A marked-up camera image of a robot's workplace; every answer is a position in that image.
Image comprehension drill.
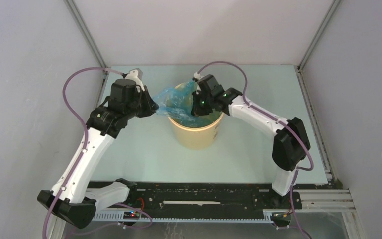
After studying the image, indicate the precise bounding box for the blue plastic trash bag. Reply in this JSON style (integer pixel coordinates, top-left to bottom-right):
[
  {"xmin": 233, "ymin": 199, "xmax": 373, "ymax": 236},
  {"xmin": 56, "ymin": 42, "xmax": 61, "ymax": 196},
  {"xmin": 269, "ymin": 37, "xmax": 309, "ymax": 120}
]
[{"xmin": 153, "ymin": 80, "xmax": 219, "ymax": 128}]

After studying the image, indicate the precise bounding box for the yellow trash bin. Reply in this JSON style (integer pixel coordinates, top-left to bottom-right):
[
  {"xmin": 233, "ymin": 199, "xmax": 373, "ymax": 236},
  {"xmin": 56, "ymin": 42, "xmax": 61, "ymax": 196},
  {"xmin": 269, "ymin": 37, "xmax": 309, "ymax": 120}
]
[{"xmin": 167, "ymin": 83, "xmax": 225, "ymax": 151}]

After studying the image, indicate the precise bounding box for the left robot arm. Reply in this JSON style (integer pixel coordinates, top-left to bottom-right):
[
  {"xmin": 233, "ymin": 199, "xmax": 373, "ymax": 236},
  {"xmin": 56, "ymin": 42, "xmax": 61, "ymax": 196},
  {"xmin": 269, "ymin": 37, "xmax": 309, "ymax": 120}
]
[{"xmin": 37, "ymin": 77, "xmax": 158, "ymax": 229}]

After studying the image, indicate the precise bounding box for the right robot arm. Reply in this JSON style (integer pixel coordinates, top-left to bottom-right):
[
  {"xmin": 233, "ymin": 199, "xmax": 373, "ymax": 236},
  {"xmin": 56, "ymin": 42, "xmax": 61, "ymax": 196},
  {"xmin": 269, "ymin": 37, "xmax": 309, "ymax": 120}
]
[{"xmin": 191, "ymin": 73, "xmax": 311, "ymax": 208}]

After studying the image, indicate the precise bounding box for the small electronics board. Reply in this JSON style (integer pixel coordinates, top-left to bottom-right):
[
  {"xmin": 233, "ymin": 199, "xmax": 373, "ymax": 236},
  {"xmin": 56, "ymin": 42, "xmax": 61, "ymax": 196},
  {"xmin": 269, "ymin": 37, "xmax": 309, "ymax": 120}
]
[{"xmin": 123, "ymin": 211, "xmax": 141, "ymax": 220}]

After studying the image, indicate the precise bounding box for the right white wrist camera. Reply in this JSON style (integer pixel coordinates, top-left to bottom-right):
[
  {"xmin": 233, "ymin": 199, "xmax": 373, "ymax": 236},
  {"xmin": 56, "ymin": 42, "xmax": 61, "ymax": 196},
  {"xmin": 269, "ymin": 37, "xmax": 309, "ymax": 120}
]
[{"xmin": 193, "ymin": 72, "xmax": 202, "ymax": 91}]

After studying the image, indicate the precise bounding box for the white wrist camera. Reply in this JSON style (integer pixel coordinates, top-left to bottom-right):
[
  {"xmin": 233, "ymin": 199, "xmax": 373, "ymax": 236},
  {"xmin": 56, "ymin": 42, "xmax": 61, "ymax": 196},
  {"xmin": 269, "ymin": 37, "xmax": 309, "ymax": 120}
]
[
  {"xmin": 124, "ymin": 68, "xmax": 146, "ymax": 91},
  {"xmin": 193, "ymin": 72, "xmax": 202, "ymax": 91}
]

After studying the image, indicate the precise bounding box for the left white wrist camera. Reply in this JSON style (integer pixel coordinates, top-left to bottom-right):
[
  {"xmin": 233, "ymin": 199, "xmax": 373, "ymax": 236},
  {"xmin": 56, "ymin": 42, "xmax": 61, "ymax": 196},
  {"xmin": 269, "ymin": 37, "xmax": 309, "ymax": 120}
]
[{"xmin": 124, "ymin": 68, "xmax": 146, "ymax": 91}]

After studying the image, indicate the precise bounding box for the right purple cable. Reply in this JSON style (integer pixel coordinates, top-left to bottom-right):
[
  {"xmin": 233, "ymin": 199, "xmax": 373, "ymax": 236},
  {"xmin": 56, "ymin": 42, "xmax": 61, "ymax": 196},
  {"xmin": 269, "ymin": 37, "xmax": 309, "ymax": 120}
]
[{"xmin": 195, "ymin": 61, "xmax": 314, "ymax": 239}]

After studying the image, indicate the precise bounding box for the purple cable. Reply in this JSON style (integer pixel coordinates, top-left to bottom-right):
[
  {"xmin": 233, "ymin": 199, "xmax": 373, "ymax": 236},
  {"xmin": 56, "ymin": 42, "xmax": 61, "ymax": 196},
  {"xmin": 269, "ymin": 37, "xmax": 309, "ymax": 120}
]
[
  {"xmin": 195, "ymin": 61, "xmax": 314, "ymax": 239},
  {"xmin": 42, "ymin": 67, "xmax": 126, "ymax": 239}
]

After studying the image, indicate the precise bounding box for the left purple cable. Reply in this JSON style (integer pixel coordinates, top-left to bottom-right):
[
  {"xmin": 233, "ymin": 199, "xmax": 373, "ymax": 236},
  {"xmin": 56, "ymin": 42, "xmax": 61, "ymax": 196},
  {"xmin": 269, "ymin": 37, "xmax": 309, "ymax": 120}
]
[{"xmin": 42, "ymin": 67, "xmax": 126, "ymax": 239}]

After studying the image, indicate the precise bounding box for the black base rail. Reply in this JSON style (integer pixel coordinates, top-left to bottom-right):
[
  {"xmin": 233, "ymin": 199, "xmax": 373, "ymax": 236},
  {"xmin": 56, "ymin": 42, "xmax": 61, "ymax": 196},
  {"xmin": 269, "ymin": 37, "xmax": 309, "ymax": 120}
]
[{"xmin": 89, "ymin": 180, "xmax": 304, "ymax": 220}]

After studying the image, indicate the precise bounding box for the left corner aluminium post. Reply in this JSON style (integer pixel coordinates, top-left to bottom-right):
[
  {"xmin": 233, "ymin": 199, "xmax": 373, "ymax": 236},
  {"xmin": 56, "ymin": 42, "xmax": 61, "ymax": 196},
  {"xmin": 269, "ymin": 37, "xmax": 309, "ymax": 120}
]
[{"xmin": 63, "ymin": 0, "xmax": 107, "ymax": 68}]

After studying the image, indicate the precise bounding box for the corner aluminium post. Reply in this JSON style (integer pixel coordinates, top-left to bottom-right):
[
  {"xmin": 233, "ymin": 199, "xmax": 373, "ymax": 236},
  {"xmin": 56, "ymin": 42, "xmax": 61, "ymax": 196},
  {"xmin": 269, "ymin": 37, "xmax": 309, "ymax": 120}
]
[
  {"xmin": 297, "ymin": 0, "xmax": 343, "ymax": 72},
  {"xmin": 63, "ymin": 0, "xmax": 107, "ymax": 68}
]

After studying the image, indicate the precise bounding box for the right corner aluminium post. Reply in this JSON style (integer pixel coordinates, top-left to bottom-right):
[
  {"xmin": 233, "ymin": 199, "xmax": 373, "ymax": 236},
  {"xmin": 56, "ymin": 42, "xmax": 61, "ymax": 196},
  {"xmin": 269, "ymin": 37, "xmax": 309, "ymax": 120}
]
[{"xmin": 297, "ymin": 0, "xmax": 343, "ymax": 72}]

